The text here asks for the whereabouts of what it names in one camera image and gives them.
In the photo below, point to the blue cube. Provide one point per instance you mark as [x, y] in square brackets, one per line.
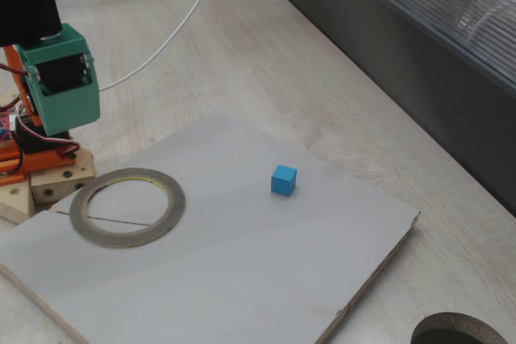
[282, 183]

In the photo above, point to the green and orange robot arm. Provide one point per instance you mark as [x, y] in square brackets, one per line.
[28, 13]

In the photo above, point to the wooden block with holes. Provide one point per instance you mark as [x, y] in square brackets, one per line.
[76, 171]

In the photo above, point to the red controller circuit board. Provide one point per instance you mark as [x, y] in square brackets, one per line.
[5, 122]

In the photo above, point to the triangular wooden block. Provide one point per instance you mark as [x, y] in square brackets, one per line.
[16, 199]

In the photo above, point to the white flat board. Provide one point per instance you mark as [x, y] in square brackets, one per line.
[242, 259]

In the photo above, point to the dark round table grommet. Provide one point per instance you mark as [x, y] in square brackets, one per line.
[451, 320]

